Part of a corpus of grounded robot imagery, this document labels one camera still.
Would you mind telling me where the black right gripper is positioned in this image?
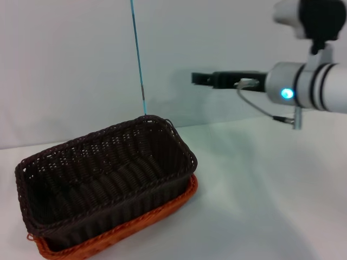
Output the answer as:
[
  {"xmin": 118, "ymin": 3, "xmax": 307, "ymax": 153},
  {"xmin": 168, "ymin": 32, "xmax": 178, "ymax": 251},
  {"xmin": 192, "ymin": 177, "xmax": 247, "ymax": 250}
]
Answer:
[{"xmin": 191, "ymin": 70, "xmax": 269, "ymax": 93}]

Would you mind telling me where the orange woven plastic basket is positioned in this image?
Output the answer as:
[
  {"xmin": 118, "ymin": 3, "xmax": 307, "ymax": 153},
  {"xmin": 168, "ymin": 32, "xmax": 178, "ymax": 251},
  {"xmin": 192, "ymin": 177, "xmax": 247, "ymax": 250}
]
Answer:
[{"xmin": 26, "ymin": 173, "xmax": 199, "ymax": 260}]

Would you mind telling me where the dark brown woven basket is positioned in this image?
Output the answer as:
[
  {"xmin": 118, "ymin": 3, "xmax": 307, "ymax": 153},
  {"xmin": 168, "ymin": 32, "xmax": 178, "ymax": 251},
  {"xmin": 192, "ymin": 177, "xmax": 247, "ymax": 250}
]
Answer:
[{"xmin": 15, "ymin": 114, "xmax": 198, "ymax": 252}]

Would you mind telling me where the blue wall seam strip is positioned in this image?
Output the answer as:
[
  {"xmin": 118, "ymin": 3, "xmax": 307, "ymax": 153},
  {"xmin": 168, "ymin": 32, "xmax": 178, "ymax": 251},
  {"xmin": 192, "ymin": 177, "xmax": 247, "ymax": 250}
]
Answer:
[{"xmin": 129, "ymin": 0, "xmax": 149, "ymax": 116}]

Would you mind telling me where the right wrist metal bracket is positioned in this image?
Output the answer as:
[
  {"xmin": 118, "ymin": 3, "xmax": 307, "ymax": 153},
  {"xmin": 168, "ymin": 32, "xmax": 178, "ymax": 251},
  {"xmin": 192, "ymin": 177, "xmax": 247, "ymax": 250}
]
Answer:
[{"xmin": 292, "ymin": 106, "xmax": 304, "ymax": 131}]

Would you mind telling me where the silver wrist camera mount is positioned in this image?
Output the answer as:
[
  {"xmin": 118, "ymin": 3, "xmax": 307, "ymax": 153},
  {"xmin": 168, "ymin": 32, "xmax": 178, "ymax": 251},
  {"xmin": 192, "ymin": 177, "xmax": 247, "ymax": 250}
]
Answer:
[{"xmin": 306, "ymin": 39, "xmax": 334, "ymax": 72}]

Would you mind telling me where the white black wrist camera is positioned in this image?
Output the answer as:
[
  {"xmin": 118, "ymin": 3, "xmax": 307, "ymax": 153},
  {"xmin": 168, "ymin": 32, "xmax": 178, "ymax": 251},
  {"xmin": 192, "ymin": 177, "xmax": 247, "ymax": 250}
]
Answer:
[{"xmin": 272, "ymin": 0, "xmax": 346, "ymax": 41}]

